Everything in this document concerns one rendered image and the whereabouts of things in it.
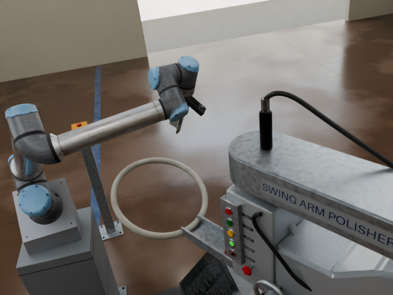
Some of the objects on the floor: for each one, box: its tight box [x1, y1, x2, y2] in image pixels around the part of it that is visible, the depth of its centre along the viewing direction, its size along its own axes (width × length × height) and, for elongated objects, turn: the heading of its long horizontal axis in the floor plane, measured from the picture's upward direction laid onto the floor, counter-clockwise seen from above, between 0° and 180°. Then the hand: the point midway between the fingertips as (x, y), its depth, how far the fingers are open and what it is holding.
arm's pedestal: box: [16, 207, 127, 295], centre depth 248 cm, size 50×50×85 cm
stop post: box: [71, 121, 124, 241], centre depth 321 cm, size 20×20×109 cm
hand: (182, 124), depth 189 cm, fingers open, 14 cm apart
